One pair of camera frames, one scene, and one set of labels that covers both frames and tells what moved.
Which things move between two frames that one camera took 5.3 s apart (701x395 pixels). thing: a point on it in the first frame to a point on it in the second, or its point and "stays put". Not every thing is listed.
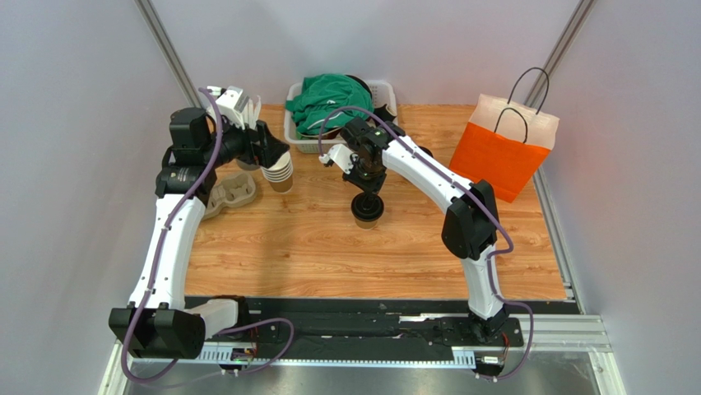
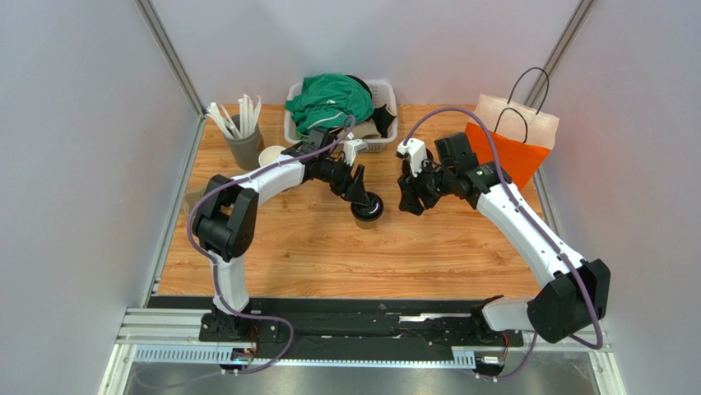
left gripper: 268,149 to 351,189
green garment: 322,92 stays put
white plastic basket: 384,95 stays put
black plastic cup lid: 367,207 stays put
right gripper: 365,180 to 414,186
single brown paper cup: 366,225 stays put
